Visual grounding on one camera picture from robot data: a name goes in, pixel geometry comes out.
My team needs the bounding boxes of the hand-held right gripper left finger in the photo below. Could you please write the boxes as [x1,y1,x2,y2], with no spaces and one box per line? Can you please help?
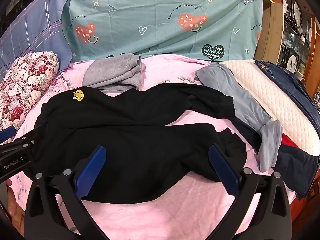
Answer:
[24,144,108,240]

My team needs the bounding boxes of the grey folded pants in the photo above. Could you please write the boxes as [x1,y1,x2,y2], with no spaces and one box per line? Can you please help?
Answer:
[81,53,147,93]

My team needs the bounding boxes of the white quilted pillow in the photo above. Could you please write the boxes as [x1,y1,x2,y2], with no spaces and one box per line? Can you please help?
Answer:
[220,60,320,157]

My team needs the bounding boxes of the blue-grey garment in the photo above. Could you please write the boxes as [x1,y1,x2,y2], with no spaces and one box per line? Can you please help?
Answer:
[195,64,283,172]

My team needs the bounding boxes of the black pants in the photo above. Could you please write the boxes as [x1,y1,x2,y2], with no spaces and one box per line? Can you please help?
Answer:
[32,84,248,204]

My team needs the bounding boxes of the person's left hand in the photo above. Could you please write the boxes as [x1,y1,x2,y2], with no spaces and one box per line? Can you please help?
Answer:
[5,179,27,230]

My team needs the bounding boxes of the teal heart-print sheet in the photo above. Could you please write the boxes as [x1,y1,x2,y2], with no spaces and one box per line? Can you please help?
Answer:
[61,0,264,62]

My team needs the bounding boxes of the denim jeans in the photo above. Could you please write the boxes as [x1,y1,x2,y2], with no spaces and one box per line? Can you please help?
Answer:
[254,59,320,140]

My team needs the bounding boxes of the blue plaid pillow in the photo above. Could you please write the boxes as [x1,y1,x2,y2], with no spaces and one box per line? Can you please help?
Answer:
[0,0,73,80]

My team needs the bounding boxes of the wooden display cabinet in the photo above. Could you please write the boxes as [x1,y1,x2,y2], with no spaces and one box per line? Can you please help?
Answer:
[254,0,320,85]

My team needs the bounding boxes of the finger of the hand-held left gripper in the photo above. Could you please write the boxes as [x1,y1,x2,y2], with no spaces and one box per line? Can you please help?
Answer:
[0,126,17,143]
[0,125,46,155]

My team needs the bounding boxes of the wooden bed frame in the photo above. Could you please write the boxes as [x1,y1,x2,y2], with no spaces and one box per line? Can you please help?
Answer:
[287,170,320,230]

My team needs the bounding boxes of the pink bed sheet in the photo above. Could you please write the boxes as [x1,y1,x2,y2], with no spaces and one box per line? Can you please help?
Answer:
[5,54,300,240]

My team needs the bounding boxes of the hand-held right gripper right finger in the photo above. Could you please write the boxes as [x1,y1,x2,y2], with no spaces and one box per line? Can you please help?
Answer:
[208,144,293,240]

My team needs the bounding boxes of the red floral quilt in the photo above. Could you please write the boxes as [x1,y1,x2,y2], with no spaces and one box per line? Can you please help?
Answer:
[0,51,60,132]

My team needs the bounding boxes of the navy garment with red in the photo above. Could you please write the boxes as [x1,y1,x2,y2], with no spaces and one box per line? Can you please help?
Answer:
[230,120,319,199]

